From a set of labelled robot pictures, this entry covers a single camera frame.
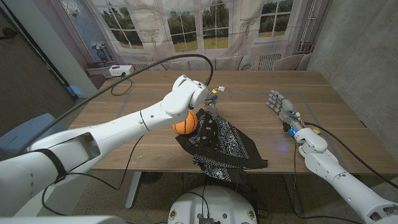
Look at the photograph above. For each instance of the grey table leg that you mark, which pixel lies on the grey table leg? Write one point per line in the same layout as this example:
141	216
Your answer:
133	189
292	193

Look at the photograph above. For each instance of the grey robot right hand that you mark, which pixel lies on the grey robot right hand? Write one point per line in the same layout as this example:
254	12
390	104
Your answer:
287	109

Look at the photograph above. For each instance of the white power strip box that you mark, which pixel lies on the white power strip box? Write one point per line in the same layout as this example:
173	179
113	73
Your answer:
121	70

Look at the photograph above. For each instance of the black paisley bandana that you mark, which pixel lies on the black paisley bandana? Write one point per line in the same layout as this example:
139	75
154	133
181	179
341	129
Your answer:
224	143

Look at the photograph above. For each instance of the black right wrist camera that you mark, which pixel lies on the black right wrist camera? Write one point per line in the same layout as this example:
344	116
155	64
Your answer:
285	126

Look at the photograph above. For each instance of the black floor fan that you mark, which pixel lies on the black floor fan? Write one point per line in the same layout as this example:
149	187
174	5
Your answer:
152	177

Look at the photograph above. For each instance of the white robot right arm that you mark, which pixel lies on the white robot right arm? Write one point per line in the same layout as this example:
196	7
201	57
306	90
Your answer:
342	183

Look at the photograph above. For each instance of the blue chair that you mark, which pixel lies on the blue chair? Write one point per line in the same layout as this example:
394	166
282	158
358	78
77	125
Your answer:
18	133

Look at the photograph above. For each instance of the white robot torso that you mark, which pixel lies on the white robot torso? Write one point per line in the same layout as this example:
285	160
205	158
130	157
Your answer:
217	205

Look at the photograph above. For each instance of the orange mini basketball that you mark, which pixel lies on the orange mini basketball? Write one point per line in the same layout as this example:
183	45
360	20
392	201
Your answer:
186	126

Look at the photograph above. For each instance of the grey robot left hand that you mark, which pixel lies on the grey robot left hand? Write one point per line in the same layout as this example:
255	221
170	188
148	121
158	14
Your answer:
212	109

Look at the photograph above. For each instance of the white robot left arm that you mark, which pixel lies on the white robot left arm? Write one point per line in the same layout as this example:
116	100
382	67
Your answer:
124	127

